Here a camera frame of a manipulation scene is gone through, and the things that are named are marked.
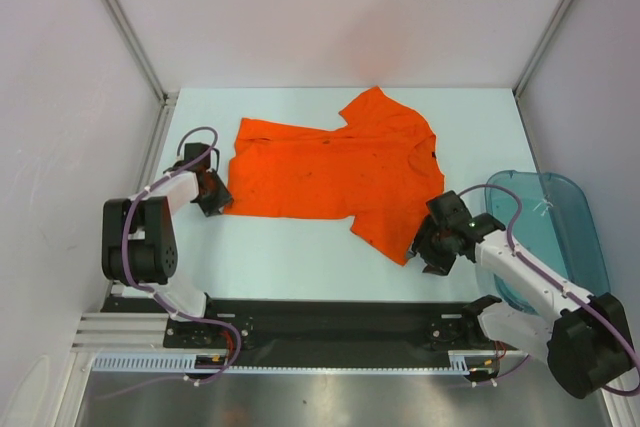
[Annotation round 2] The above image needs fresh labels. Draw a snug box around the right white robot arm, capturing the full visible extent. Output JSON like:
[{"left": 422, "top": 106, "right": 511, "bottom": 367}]
[{"left": 410, "top": 191, "right": 639, "bottom": 399}]

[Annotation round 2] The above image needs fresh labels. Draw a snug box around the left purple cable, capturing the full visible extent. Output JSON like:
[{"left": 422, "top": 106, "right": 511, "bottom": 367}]
[{"left": 94, "top": 126, "right": 243, "bottom": 401}]

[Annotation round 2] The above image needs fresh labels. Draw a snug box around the left aluminium frame post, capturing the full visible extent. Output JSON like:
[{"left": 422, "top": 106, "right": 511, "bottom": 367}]
[{"left": 100, "top": 0, "right": 167, "bottom": 105}]

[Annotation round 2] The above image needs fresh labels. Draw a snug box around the white cable duct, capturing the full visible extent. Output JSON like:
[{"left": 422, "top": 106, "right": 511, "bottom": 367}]
[{"left": 91, "top": 352, "right": 512, "bottom": 377}]

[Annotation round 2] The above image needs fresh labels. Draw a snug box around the teal plastic bin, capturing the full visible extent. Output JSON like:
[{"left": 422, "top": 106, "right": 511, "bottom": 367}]
[{"left": 484, "top": 170, "right": 610, "bottom": 296}]

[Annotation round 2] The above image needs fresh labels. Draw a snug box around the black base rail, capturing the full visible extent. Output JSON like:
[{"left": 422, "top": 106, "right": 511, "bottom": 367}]
[{"left": 102, "top": 297, "right": 506, "bottom": 367}]

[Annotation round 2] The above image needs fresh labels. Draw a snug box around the right aluminium frame post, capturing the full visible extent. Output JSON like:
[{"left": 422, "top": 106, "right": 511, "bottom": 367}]
[{"left": 512, "top": 0, "right": 577, "bottom": 102}]

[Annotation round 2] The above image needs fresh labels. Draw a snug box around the aluminium front rail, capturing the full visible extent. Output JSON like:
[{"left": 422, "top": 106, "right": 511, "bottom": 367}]
[{"left": 71, "top": 313, "right": 169, "bottom": 353}]

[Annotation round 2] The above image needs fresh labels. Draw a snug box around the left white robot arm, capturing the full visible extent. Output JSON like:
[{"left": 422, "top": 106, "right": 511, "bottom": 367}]
[{"left": 101, "top": 142, "right": 232, "bottom": 347}]

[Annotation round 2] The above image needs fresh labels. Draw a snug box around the orange t-shirt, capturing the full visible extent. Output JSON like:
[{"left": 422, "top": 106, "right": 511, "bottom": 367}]
[{"left": 224, "top": 87, "right": 445, "bottom": 265}]

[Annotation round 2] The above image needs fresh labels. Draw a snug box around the aluminium frame post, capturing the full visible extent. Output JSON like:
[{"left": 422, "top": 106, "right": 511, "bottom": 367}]
[
  {"left": 100, "top": 0, "right": 167, "bottom": 105},
  {"left": 512, "top": 0, "right": 577, "bottom": 102}
]

